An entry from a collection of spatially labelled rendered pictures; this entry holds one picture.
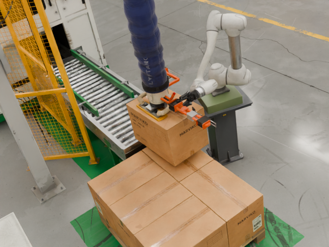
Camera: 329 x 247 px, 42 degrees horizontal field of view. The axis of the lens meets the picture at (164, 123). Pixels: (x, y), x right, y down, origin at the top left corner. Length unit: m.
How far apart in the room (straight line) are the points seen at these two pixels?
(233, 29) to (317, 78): 2.43
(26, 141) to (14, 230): 1.46
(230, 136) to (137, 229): 1.54
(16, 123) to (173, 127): 1.60
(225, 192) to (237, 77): 1.08
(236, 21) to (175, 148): 1.15
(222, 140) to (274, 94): 1.37
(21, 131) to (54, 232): 1.03
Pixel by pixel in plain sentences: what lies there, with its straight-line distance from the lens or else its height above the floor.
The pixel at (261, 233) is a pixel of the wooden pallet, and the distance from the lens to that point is 3.91.
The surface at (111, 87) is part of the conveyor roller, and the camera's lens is 5.18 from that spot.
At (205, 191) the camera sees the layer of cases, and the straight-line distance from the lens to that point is 3.64.
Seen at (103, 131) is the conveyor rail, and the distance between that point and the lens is 4.44.
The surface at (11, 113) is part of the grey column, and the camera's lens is 4.29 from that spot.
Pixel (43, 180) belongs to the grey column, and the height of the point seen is 0.19.
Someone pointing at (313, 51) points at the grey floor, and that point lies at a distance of 6.51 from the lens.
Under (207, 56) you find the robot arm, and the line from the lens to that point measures 3.70.
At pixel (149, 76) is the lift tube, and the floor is 1.43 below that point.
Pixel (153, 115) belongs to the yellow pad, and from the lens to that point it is 3.63.
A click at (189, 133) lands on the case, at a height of 0.90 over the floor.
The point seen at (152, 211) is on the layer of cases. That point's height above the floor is 0.54.
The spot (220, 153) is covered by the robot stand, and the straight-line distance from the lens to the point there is 4.57.
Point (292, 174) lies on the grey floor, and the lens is 4.52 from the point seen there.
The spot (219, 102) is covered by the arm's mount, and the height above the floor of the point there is 0.83.
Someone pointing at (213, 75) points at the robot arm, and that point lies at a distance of 4.07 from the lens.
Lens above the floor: 3.18
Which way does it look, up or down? 37 degrees down
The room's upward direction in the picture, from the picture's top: 12 degrees counter-clockwise
